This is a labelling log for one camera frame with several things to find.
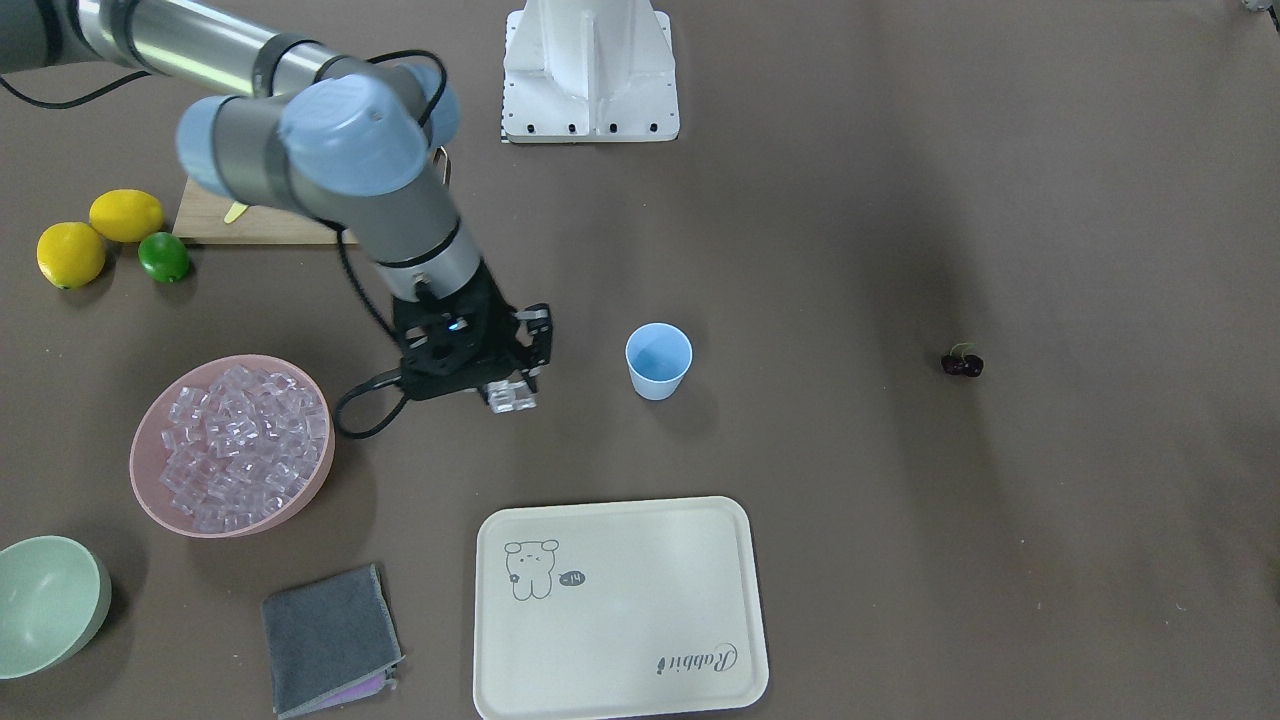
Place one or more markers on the cream serving tray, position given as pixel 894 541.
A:
pixel 618 609

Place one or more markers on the clear ice cube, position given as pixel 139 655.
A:
pixel 509 396

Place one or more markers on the pink bowl of ice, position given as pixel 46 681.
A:
pixel 233 448

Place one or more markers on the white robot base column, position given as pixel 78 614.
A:
pixel 589 72

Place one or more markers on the light blue plastic cup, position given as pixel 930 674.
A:
pixel 658 356

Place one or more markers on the green ceramic bowl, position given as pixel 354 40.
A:
pixel 55 595

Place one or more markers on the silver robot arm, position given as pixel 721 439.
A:
pixel 295 126

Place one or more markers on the grey folded cloth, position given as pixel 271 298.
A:
pixel 330 642

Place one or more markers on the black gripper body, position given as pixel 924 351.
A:
pixel 497 312

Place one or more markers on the dark red cherries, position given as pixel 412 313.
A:
pixel 962 360

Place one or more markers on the yellow lemon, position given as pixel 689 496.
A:
pixel 71 255
pixel 126 216

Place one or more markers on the green lime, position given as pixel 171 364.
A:
pixel 164 257

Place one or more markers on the wooden cutting board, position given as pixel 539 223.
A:
pixel 204 218

